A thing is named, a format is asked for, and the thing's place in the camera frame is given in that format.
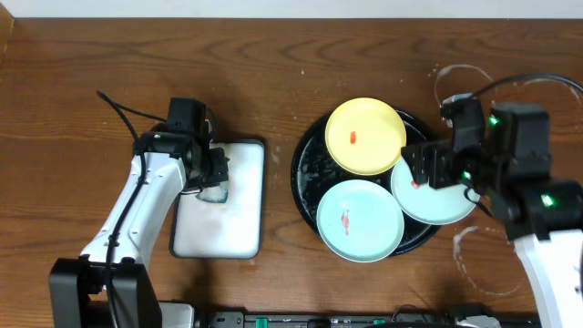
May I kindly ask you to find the green yellow sponge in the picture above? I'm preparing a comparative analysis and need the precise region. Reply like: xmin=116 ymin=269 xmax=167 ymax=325
xmin=196 ymin=181 xmax=229 ymax=204

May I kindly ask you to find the mint plate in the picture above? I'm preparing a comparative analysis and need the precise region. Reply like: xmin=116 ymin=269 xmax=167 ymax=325
xmin=391 ymin=159 xmax=480 ymax=225
xmin=316 ymin=179 xmax=404 ymax=263

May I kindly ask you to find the yellow plate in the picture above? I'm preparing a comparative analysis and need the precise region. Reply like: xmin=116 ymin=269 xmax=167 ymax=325
xmin=324 ymin=97 xmax=406 ymax=176

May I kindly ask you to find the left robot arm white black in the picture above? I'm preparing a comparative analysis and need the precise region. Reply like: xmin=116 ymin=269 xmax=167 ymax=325
xmin=49 ymin=128 xmax=227 ymax=327

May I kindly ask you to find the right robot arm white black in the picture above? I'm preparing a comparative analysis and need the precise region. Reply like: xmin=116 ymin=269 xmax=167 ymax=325
xmin=402 ymin=95 xmax=582 ymax=327

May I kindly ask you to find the black rectangular soap tray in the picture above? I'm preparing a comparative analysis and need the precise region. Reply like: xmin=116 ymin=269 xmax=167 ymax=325
xmin=169 ymin=140 xmax=265 ymax=260

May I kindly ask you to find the round black tray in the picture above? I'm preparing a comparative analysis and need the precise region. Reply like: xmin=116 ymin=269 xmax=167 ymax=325
xmin=291 ymin=114 xmax=439 ymax=256

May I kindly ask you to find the mint plate front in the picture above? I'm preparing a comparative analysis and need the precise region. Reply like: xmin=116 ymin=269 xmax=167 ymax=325
xmin=316 ymin=179 xmax=404 ymax=263

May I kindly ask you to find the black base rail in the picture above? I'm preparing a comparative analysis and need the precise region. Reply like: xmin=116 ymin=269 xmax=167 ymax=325
xmin=159 ymin=300 xmax=543 ymax=328

